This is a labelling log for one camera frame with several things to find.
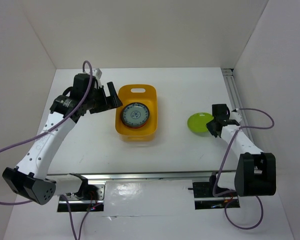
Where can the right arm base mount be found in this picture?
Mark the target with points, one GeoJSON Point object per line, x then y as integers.
{"type": "Point", "coordinates": [204, 199]}

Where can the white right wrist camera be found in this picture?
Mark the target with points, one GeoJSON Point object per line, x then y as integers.
{"type": "Point", "coordinates": [235, 115]}

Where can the yellow plastic bin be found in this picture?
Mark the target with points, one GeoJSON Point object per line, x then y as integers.
{"type": "Point", "coordinates": [145, 94]}

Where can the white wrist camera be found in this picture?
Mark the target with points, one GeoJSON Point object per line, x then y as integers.
{"type": "Point", "coordinates": [97, 73]}
{"type": "Point", "coordinates": [235, 115]}

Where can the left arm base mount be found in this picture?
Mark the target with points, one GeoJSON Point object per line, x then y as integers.
{"type": "Point", "coordinates": [93, 201]}

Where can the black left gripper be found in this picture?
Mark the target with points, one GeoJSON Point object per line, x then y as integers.
{"type": "Point", "coordinates": [109, 102]}

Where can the green plate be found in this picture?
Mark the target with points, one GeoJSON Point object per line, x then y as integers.
{"type": "Point", "coordinates": [197, 123]}

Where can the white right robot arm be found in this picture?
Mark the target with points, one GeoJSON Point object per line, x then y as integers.
{"type": "Point", "coordinates": [255, 174]}

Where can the orange plate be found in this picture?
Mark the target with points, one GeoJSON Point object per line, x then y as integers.
{"type": "Point", "coordinates": [138, 126]}

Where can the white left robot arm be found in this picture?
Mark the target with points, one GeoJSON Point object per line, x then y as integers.
{"type": "Point", "coordinates": [29, 177]}

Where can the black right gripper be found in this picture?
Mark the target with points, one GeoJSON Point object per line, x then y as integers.
{"type": "Point", "coordinates": [210, 128]}

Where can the small blue floral plate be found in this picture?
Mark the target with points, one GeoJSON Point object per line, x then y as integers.
{"type": "Point", "coordinates": [135, 113]}

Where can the front aluminium rail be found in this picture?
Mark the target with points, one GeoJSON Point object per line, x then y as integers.
{"type": "Point", "coordinates": [148, 176]}

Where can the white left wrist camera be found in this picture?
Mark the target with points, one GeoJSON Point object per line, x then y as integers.
{"type": "Point", "coordinates": [97, 73]}

